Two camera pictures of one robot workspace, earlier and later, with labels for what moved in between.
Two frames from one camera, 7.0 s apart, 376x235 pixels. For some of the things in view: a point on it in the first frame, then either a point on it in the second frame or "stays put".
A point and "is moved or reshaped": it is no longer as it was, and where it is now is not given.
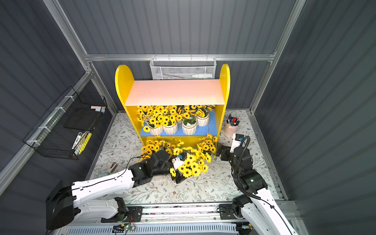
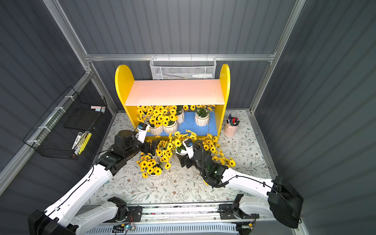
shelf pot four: [202, 114] stays put
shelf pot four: [161, 145] stays put
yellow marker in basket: [85, 143] stays put
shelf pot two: [174, 152] is moved or reshaped
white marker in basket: [77, 140] stays put
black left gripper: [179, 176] to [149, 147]
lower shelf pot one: [151, 117] stays put
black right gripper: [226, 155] to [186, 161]
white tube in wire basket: [202, 76] stays put
